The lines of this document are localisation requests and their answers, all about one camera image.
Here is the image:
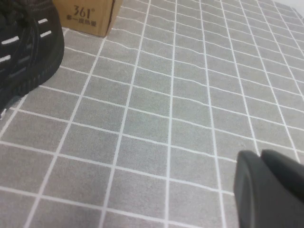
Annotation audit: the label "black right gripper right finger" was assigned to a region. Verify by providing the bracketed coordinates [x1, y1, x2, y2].
[260, 149, 304, 199]

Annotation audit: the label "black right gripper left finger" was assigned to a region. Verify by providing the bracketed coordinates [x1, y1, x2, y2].
[233, 150, 304, 228]

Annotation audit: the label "black sneaker white stripes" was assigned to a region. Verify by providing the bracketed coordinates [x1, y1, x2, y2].
[0, 0, 66, 119]

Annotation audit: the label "brown cardboard shoe box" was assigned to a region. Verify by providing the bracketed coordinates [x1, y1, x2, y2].
[51, 0, 124, 38]

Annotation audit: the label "grey white-grid tablecloth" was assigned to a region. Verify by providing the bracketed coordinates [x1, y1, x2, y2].
[0, 0, 304, 228]

